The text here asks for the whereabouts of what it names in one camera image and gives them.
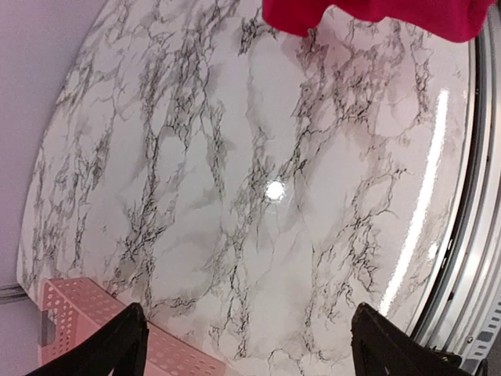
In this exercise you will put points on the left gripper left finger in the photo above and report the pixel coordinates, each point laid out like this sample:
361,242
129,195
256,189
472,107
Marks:
117,348

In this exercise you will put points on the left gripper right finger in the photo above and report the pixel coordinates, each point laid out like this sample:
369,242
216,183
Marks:
380,348

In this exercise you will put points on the red t-shirt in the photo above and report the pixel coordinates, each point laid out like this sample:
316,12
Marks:
454,20

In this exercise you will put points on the pink plastic basket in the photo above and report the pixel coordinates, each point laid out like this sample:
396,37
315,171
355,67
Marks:
74,309

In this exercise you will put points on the aluminium front rail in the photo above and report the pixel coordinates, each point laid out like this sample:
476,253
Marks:
462,311

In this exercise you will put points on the left aluminium post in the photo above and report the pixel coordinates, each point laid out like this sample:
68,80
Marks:
11,293

